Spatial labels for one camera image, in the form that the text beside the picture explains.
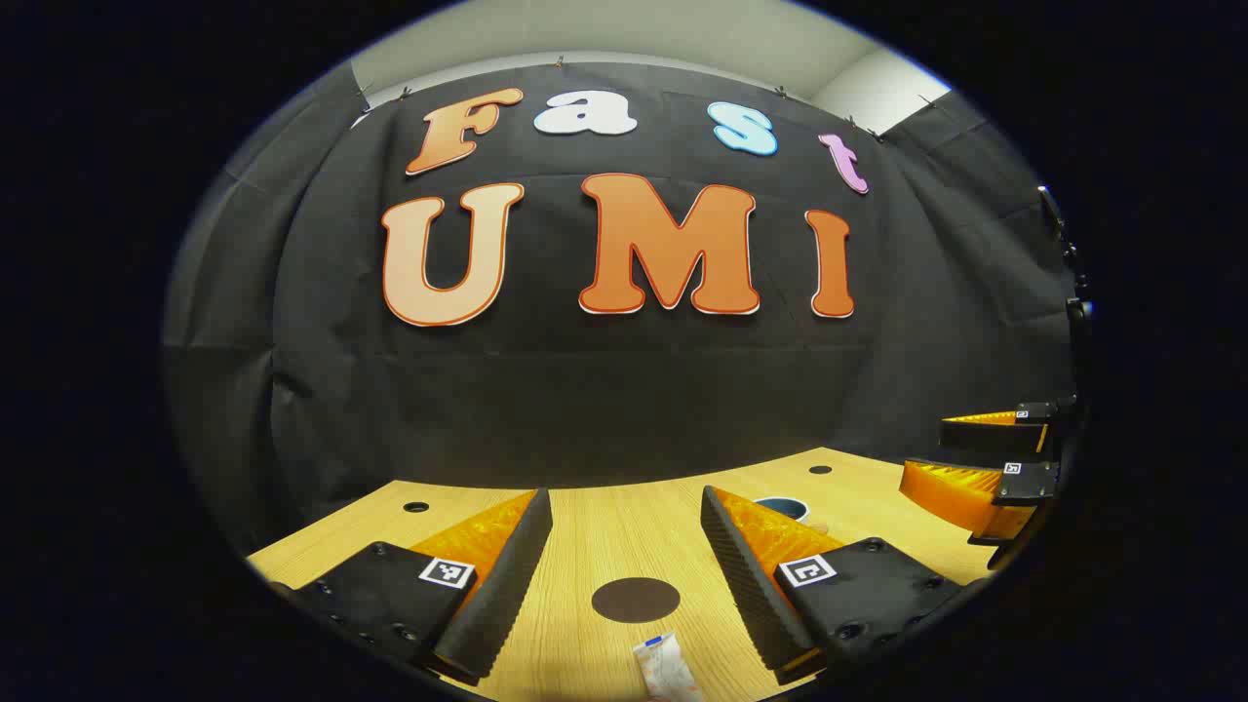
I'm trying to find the wooden desktop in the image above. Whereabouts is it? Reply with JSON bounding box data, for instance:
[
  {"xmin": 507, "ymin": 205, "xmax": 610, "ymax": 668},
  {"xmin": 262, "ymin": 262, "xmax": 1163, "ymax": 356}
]
[{"xmin": 246, "ymin": 447, "xmax": 995, "ymax": 702}]

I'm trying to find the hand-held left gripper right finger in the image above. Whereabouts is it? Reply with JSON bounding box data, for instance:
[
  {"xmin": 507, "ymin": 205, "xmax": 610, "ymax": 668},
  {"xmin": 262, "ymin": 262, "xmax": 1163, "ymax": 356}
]
[{"xmin": 700, "ymin": 485, "xmax": 976, "ymax": 685}]

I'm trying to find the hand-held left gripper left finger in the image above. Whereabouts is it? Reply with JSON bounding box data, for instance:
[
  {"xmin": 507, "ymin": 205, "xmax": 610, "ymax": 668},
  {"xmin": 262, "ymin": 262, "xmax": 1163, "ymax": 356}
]
[{"xmin": 268, "ymin": 487, "xmax": 554, "ymax": 686}]

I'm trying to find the white toothpaste tube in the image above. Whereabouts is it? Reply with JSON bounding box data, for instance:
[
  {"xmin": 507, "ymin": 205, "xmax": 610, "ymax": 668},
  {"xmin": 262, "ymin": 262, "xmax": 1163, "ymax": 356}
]
[{"xmin": 632, "ymin": 633, "xmax": 703, "ymax": 701}]

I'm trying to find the black backdrop cloth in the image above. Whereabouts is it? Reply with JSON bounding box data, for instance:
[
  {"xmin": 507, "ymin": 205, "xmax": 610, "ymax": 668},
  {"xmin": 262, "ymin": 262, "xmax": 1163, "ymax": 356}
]
[{"xmin": 164, "ymin": 60, "xmax": 1083, "ymax": 557}]

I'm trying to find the dark round coaster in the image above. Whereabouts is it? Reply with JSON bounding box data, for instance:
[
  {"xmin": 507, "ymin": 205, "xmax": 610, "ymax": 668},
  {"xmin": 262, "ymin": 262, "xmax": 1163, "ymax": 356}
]
[{"xmin": 591, "ymin": 577, "xmax": 682, "ymax": 625}]

